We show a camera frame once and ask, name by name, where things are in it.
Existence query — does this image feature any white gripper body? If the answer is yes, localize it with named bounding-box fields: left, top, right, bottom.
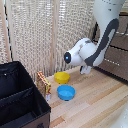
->
left=79, top=64, right=93, bottom=76

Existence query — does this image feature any brown drawer front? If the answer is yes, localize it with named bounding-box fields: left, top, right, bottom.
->
left=94, top=45, right=128, bottom=82
left=111, top=14, right=128, bottom=52

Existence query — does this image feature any dark brown drawer cabinet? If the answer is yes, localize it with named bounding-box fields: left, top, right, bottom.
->
left=89, top=11, right=128, bottom=83

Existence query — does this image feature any yellow plastic bowl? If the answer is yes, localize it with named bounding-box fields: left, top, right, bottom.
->
left=54, top=71, right=71, bottom=85

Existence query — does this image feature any blue plastic bowl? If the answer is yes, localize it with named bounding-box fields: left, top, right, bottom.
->
left=56, top=84, right=77, bottom=102

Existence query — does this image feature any orange patterned carton box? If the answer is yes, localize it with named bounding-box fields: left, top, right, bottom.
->
left=34, top=70, right=53, bottom=102

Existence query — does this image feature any beige bamboo screen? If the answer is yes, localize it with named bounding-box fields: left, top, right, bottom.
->
left=0, top=0, right=100, bottom=82

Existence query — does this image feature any black fabric storage bin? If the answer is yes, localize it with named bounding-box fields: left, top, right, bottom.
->
left=0, top=60, right=52, bottom=128

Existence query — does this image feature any silver drawer handle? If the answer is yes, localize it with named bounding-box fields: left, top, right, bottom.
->
left=104, top=58, right=121, bottom=67

